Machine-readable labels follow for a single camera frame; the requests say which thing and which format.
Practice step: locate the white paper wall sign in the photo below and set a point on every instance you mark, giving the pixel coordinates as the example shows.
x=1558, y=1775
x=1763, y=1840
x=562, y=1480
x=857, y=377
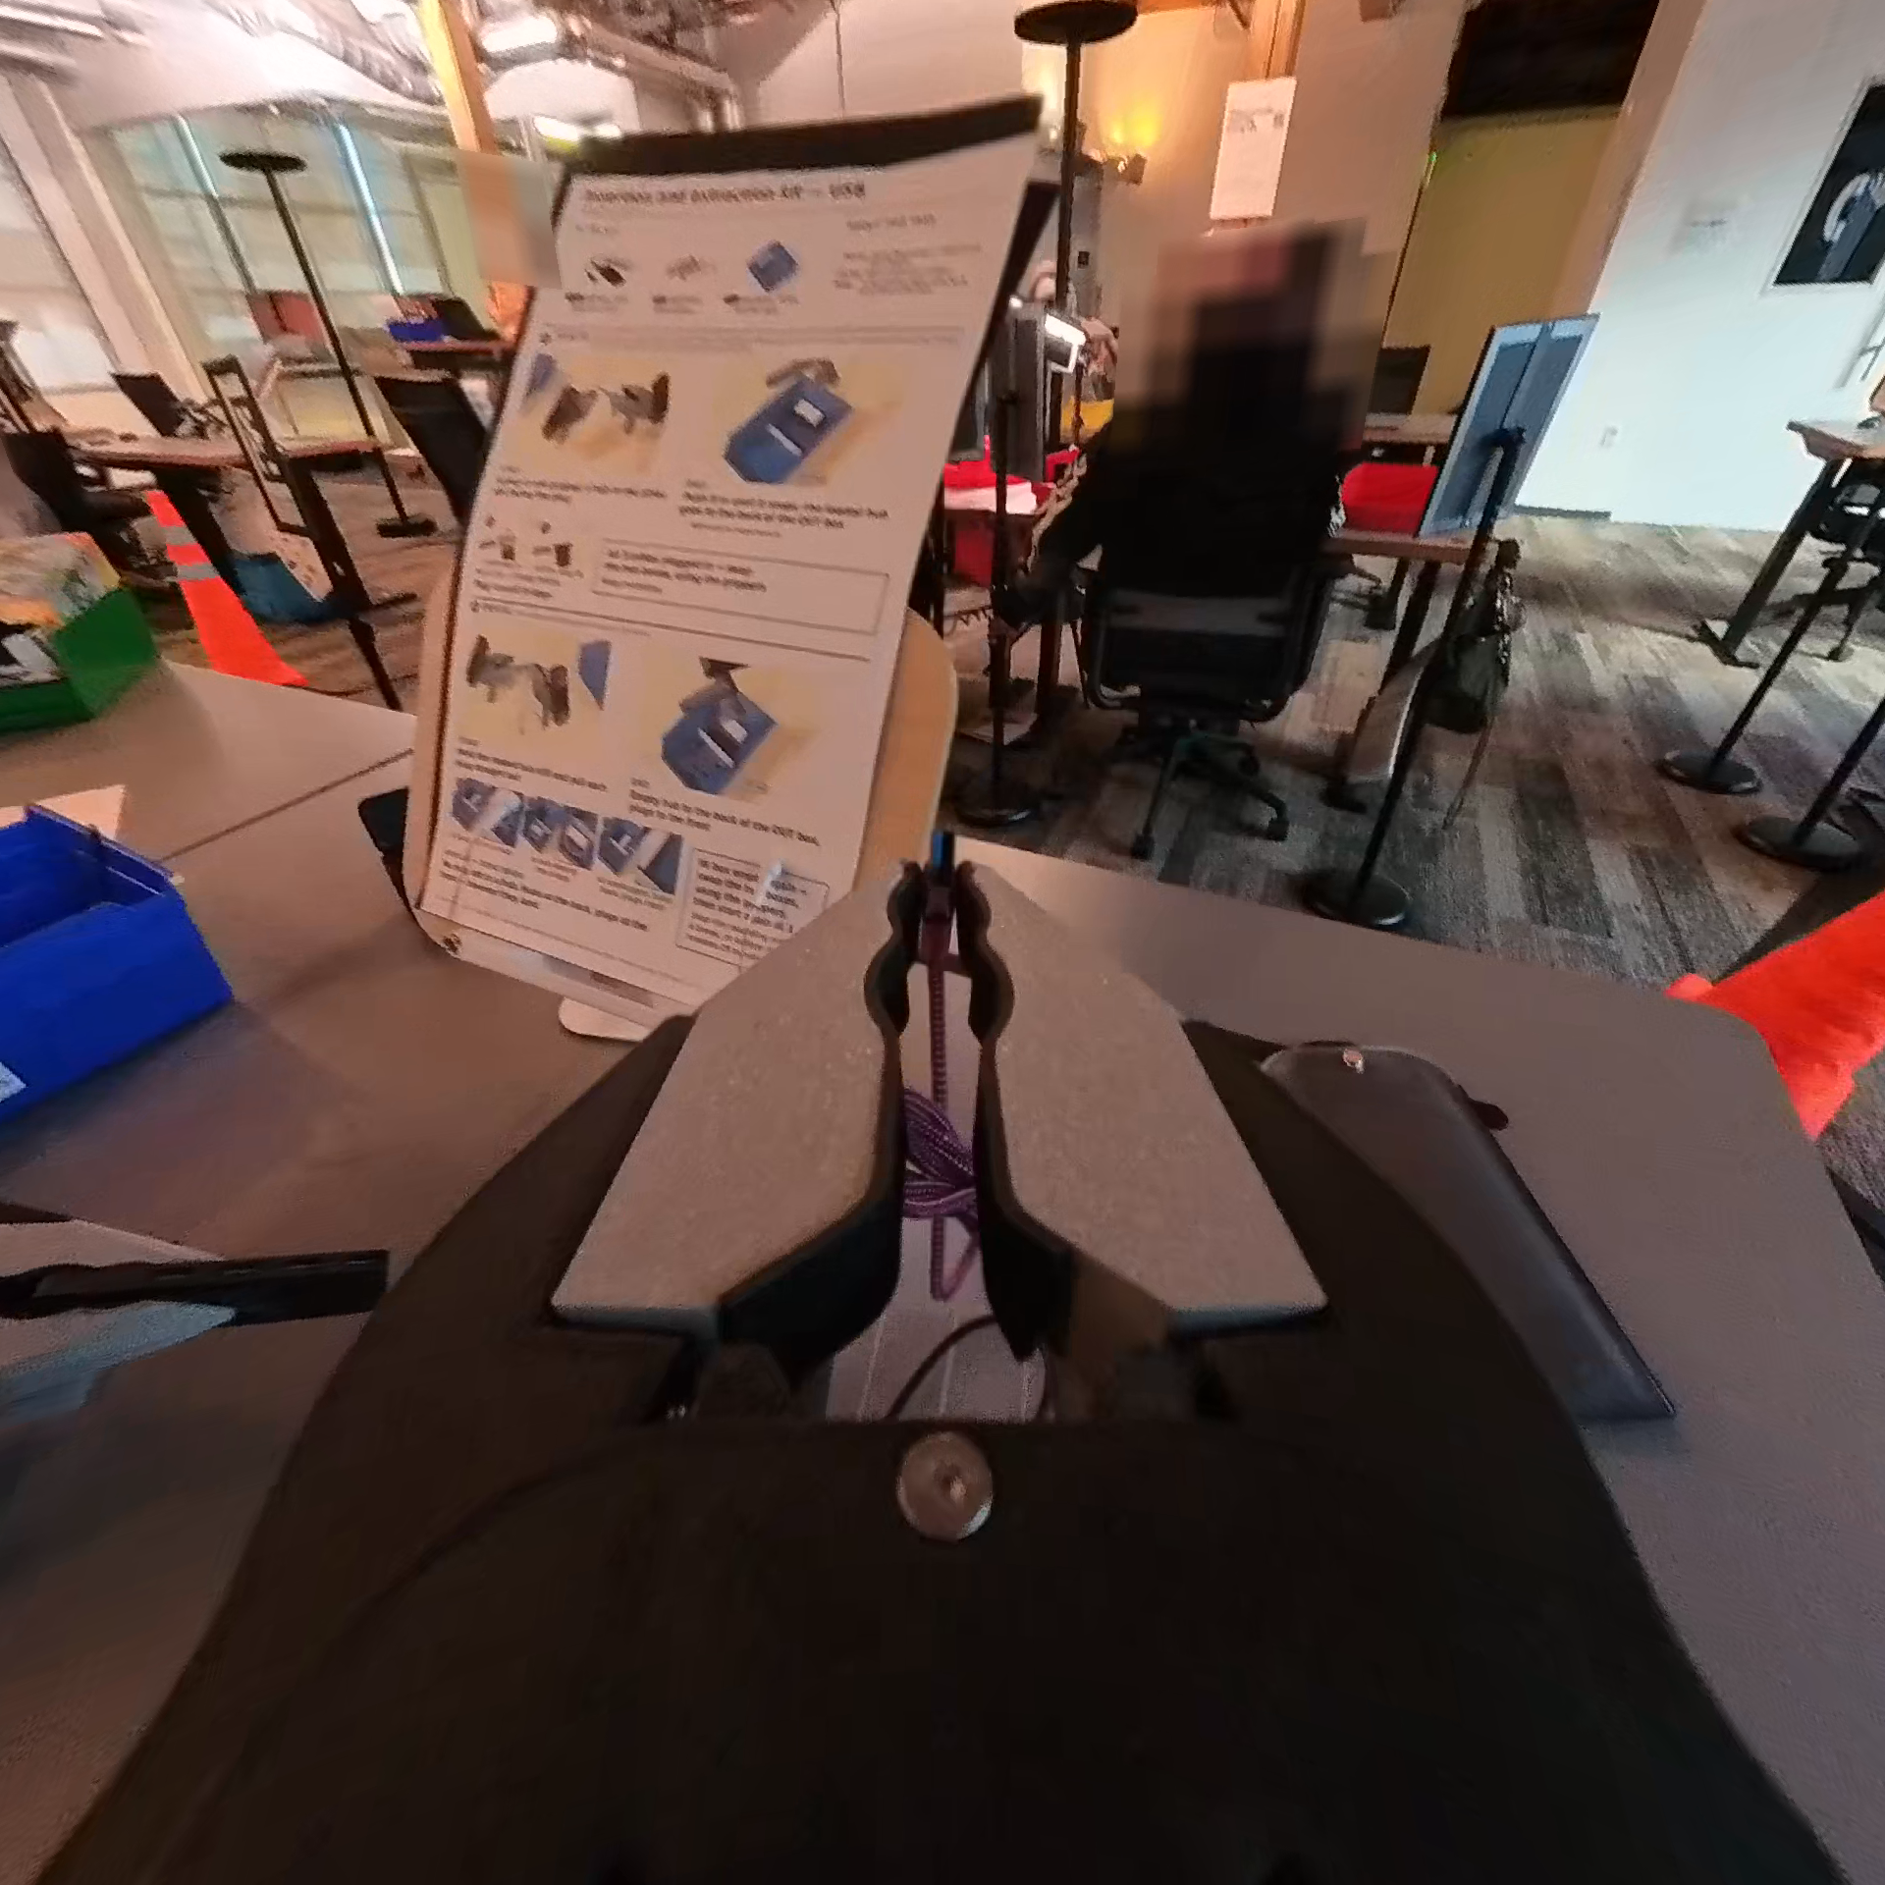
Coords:
x=1253, y=147

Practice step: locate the translucent plastic bin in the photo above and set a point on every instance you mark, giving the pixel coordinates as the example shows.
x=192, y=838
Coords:
x=105, y=957

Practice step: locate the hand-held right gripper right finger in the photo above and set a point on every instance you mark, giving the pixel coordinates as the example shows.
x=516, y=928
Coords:
x=1151, y=1149

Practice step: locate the green plastic bin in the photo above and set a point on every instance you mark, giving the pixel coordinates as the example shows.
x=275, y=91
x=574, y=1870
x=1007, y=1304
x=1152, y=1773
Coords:
x=89, y=663

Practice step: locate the black office chair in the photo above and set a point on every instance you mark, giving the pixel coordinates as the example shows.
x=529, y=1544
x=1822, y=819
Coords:
x=1193, y=634

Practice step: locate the orange traffic cone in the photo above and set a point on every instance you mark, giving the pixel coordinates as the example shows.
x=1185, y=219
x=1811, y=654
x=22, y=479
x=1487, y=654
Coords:
x=1811, y=1001
x=222, y=617

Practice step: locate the printed instruction sheet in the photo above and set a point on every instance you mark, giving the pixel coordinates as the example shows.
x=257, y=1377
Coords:
x=707, y=514

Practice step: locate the blue panel on stand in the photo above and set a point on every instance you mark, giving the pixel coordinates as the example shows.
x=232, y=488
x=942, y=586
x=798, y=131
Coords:
x=1519, y=428

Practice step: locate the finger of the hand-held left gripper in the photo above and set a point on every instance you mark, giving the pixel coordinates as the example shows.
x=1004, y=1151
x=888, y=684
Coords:
x=89, y=1346
x=89, y=1249

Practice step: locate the black wall poster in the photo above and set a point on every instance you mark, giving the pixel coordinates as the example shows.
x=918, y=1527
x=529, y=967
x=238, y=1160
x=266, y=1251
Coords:
x=1835, y=191

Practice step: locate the black floor lamp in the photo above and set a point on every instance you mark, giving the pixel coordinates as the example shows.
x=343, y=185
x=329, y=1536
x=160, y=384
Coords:
x=263, y=159
x=1075, y=18

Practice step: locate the white stand base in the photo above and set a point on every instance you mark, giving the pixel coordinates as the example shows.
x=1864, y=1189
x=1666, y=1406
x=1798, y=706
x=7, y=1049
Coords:
x=618, y=1009

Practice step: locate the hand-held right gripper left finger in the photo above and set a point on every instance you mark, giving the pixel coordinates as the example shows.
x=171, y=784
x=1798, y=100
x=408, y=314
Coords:
x=722, y=1149

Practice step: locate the red storage bin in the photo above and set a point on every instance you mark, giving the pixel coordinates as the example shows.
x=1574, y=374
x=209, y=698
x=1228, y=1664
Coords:
x=1393, y=502

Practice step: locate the black plastic usb hub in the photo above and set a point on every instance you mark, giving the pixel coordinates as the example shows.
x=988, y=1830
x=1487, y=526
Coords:
x=295, y=1284

